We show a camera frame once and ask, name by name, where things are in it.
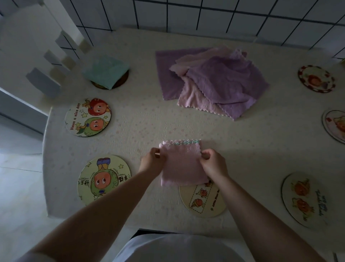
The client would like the person's right hand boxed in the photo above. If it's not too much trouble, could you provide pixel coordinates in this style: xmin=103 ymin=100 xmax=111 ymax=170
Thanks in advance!
xmin=199 ymin=149 xmax=229 ymax=180

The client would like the person's left hand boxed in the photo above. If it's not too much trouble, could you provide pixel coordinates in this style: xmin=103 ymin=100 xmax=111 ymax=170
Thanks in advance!
xmin=139 ymin=147 xmax=167 ymax=175

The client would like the pink microfibre cloth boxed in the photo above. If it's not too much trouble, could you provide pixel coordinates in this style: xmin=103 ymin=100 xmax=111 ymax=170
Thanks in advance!
xmin=159 ymin=139 xmax=211 ymax=187

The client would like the person's right forearm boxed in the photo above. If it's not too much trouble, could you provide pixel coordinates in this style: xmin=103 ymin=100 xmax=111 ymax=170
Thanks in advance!
xmin=209 ymin=174 xmax=327 ymax=262

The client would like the person's left forearm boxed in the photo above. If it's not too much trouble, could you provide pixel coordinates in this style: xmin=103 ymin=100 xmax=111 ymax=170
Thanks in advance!
xmin=16 ymin=170 xmax=162 ymax=262

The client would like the cream coaster with boxed characters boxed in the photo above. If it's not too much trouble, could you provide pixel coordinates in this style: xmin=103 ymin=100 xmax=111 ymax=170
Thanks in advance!
xmin=179 ymin=180 xmax=227 ymax=218

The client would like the crumpled light pink cloth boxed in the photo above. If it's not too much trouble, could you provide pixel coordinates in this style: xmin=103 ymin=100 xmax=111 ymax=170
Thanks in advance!
xmin=169 ymin=47 xmax=235 ymax=118

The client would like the coaster with big green character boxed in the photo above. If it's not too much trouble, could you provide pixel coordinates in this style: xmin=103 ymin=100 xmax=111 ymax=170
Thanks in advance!
xmin=77 ymin=155 xmax=132 ymax=206

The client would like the cream floral tablecloth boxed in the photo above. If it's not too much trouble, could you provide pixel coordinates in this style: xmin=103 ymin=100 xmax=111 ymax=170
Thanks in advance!
xmin=42 ymin=27 xmax=345 ymax=262

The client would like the flat purple microfibre cloth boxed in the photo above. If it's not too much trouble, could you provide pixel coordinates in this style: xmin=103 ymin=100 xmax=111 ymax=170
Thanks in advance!
xmin=155 ymin=48 xmax=247 ymax=101

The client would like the coaster with red green characters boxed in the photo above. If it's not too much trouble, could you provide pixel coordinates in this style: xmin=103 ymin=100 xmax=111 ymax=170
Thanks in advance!
xmin=65 ymin=98 xmax=112 ymax=137

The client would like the crumpled purple microfibre cloth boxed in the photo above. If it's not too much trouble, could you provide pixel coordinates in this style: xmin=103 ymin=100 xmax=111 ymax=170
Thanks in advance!
xmin=186 ymin=49 xmax=270 ymax=121

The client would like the brown round coaster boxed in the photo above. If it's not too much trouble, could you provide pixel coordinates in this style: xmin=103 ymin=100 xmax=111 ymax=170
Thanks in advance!
xmin=91 ymin=69 xmax=130 ymax=90

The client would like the person's white shirt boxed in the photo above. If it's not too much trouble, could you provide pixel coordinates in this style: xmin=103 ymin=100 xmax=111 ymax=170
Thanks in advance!
xmin=113 ymin=233 xmax=246 ymax=262

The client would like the folded green microfibre cloth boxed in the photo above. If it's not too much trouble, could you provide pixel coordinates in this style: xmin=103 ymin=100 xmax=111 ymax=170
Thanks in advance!
xmin=82 ymin=55 xmax=130 ymax=90

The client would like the coaster with two orange characters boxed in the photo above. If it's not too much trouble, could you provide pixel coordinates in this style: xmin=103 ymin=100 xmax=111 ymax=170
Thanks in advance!
xmin=281 ymin=172 xmax=331 ymax=229

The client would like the white coaster with red edge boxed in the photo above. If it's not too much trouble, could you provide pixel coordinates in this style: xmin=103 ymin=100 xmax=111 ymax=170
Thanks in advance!
xmin=322 ymin=109 xmax=345 ymax=145

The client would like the coaster with red checkered rim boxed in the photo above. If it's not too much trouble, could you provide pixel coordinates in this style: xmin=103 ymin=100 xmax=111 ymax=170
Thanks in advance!
xmin=298 ymin=65 xmax=336 ymax=94

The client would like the white wooden chair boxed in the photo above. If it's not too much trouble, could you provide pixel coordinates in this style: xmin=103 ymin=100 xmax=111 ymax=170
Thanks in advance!
xmin=0 ymin=0 xmax=93 ymax=134

